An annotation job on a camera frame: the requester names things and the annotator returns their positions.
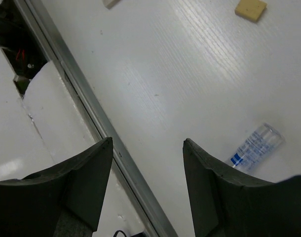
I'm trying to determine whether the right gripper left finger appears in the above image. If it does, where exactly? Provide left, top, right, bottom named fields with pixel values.
left=0, top=137, right=113, bottom=237

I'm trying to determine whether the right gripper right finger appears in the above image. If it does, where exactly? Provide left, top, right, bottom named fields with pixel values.
left=183, top=139, right=301, bottom=237

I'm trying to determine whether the beige rectangular eraser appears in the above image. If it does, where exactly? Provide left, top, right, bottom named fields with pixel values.
left=102, top=0, right=120, bottom=9

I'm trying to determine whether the metal table rail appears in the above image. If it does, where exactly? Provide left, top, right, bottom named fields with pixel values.
left=14, top=0, right=177, bottom=237

